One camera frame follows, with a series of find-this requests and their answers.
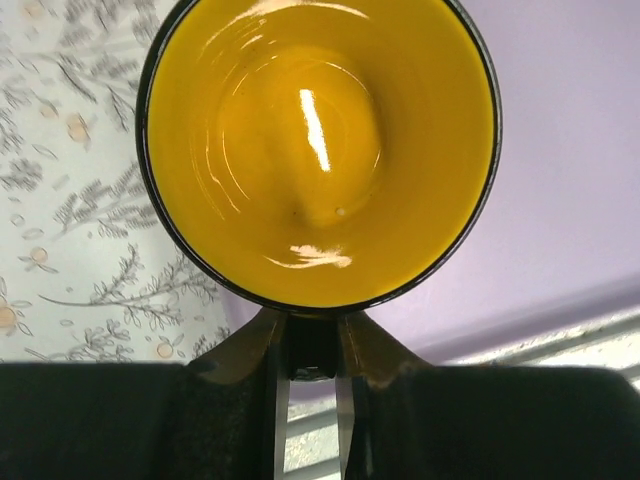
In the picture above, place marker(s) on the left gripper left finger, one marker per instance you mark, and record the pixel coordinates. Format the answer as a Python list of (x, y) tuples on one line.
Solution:
[(257, 354)]

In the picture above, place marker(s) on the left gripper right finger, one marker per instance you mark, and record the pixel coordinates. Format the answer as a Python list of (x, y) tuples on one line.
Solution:
[(382, 404)]

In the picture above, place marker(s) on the yellow cup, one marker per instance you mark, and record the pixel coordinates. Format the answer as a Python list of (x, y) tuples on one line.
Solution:
[(318, 157)]

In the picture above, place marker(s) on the lilac plastic tray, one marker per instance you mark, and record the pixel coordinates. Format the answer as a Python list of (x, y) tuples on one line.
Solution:
[(557, 244)]

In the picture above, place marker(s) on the aluminium front rail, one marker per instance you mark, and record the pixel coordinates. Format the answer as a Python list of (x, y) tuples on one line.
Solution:
[(612, 341)]

